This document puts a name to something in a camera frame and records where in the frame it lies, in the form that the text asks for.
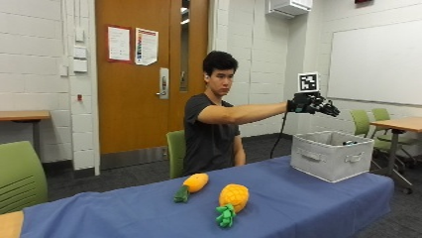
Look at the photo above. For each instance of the green chair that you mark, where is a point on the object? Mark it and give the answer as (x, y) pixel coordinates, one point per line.
(22, 177)
(387, 127)
(176, 152)
(361, 122)

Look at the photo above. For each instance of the white marker cube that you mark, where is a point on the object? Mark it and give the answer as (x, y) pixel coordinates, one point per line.
(308, 82)

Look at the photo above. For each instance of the small dark object in bin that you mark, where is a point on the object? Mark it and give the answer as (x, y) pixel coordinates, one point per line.
(351, 142)

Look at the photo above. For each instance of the grey fabric storage bin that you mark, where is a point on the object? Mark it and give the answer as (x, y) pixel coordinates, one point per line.
(331, 155)

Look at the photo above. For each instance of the whiteboard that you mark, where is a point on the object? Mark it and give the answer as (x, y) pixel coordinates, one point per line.
(376, 64)

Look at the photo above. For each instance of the wooden table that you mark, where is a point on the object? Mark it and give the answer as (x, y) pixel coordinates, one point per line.
(402, 125)
(22, 116)

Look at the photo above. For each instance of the the person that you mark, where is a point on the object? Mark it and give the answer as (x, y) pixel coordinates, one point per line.
(213, 122)

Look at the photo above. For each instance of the orange plush pineapple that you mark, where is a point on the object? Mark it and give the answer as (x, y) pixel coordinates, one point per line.
(232, 201)

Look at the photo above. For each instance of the blue tablecloth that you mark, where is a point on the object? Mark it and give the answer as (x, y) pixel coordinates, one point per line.
(228, 208)

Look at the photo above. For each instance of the orange plush carrot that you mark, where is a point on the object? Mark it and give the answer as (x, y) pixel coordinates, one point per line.
(192, 186)

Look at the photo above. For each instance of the wooden door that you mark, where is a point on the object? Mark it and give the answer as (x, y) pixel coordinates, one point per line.
(140, 76)

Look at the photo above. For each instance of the colourful paper poster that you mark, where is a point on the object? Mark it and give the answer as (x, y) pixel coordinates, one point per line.
(147, 46)

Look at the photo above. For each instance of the white paper notice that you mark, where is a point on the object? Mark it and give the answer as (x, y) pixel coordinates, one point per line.
(119, 43)

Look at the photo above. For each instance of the white wall unit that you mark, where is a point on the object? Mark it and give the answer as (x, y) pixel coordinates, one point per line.
(288, 7)

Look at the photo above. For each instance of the white wall switch boxes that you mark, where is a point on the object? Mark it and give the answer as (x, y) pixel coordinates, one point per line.
(79, 54)

